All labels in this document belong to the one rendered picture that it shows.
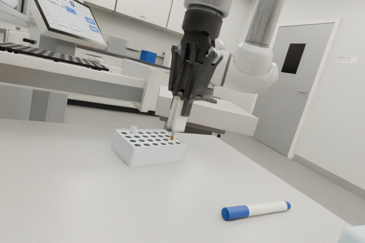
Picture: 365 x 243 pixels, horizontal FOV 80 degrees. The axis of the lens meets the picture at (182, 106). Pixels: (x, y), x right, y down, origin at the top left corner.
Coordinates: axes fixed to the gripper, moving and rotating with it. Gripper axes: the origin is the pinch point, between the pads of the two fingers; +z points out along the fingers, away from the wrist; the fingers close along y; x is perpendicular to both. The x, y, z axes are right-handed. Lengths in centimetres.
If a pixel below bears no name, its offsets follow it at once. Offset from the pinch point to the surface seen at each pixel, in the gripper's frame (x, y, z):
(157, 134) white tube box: 2.0, 2.9, 5.7
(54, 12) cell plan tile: 7, 105, -20
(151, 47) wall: -197, 338, -33
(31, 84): 23.5, 17.6, 0.9
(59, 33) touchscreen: 4, 97, -11
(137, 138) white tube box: 7.9, 1.0, 5.7
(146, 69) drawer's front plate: 1.4, 14.0, -6.8
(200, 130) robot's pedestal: -40, 28, 15
